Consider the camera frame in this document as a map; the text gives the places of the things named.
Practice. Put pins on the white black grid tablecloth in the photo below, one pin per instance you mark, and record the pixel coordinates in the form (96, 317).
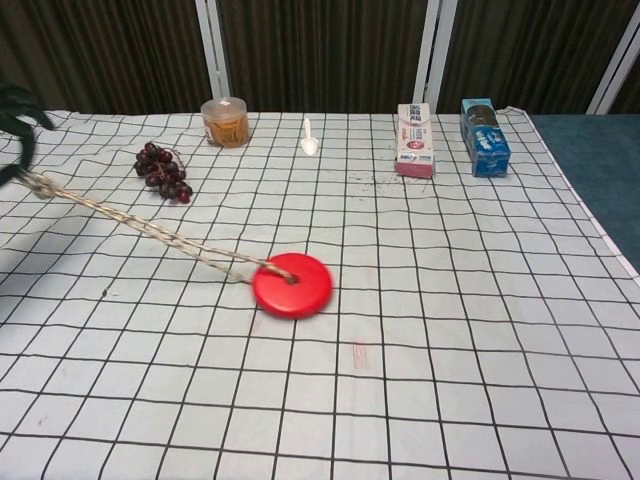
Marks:
(350, 375)

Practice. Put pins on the pink white toothpaste box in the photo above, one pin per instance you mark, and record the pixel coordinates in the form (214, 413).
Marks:
(414, 142)

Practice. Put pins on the dark purple grape bunch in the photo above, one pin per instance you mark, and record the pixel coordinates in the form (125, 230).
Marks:
(162, 171)

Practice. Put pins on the red disc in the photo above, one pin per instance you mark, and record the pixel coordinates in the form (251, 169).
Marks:
(292, 285)

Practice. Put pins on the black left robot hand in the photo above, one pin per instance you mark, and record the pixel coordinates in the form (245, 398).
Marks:
(19, 131)

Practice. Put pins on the white plastic spoon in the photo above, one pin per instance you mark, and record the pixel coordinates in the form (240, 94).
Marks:
(309, 143)

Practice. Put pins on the blue cookie package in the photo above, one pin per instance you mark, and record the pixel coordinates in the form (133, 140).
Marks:
(484, 142)

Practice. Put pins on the clear plastic snack jar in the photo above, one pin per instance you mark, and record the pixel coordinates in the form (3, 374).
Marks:
(225, 123)

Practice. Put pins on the white partition frame post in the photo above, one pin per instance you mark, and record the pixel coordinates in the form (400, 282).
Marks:
(434, 50)
(209, 47)
(616, 60)

